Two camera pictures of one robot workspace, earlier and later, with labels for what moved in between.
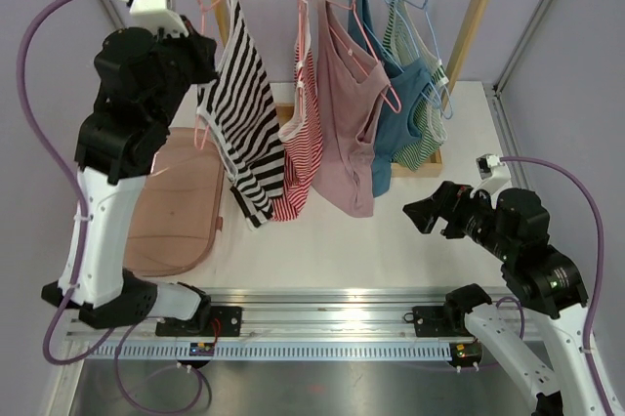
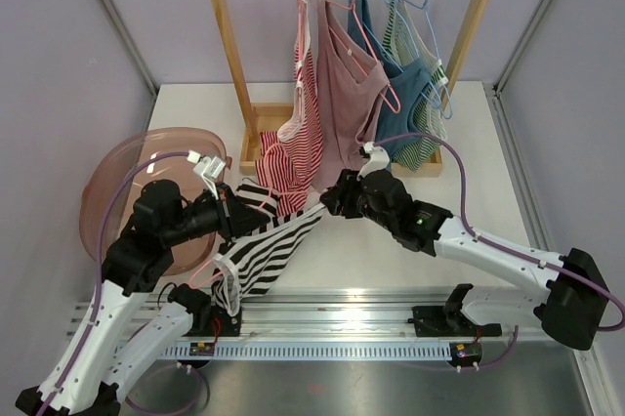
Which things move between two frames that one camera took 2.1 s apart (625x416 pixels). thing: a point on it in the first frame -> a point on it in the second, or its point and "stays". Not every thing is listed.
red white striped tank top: x=300 y=154 stays
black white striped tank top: x=240 y=111 -> x=249 y=264
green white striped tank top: x=404 y=38 stays
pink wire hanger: x=354 y=5 stays
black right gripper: x=449 y=200 -> x=343 y=196
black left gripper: x=200 y=49 -> x=236 y=218
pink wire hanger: x=203 y=10 -> x=191 y=284
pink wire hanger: x=300 y=19 stays
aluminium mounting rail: x=297 y=315 stays
